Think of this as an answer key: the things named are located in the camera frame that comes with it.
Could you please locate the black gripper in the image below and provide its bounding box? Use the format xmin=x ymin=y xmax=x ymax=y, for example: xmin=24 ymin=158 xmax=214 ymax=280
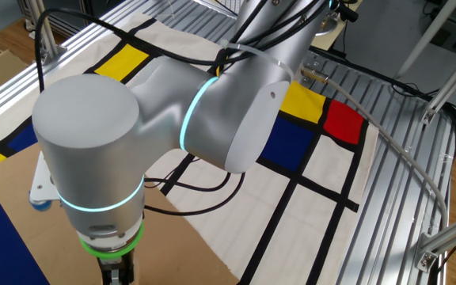
xmin=96 ymin=249 xmax=136 ymax=285

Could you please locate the colour block patterned cloth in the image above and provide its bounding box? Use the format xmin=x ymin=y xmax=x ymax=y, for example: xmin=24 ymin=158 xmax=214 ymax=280
xmin=0 ymin=15 xmax=380 ymax=285

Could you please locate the brown cardboard sheet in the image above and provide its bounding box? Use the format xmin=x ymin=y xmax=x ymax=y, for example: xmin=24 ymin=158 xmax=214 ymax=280
xmin=0 ymin=142 xmax=240 ymax=285

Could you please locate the white zip tie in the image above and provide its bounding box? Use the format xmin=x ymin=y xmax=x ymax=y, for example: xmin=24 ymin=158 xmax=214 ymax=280
xmin=219 ymin=39 xmax=295 ymax=80

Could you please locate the tan wooden board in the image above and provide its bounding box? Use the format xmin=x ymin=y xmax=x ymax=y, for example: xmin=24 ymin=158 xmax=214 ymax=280
xmin=313 ymin=0 xmax=366 ymax=51

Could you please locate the black webcam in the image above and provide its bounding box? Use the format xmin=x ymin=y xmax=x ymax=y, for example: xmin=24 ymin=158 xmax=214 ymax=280
xmin=332 ymin=0 xmax=359 ymax=23

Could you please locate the grey slanted pole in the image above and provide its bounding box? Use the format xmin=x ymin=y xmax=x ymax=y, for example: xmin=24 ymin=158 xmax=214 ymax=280
xmin=393 ymin=0 xmax=456 ymax=80

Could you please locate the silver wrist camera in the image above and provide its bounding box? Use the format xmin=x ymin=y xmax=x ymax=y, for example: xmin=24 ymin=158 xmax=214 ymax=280
xmin=28 ymin=152 xmax=61 ymax=211

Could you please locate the grey hose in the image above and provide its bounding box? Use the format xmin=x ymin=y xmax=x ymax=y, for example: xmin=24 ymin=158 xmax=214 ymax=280
xmin=301 ymin=66 xmax=450 ymax=230

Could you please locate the black cable bundle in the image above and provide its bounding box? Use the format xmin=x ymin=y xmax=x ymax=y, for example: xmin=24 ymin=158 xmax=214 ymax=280
xmin=443 ymin=101 xmax=456 ymax=171

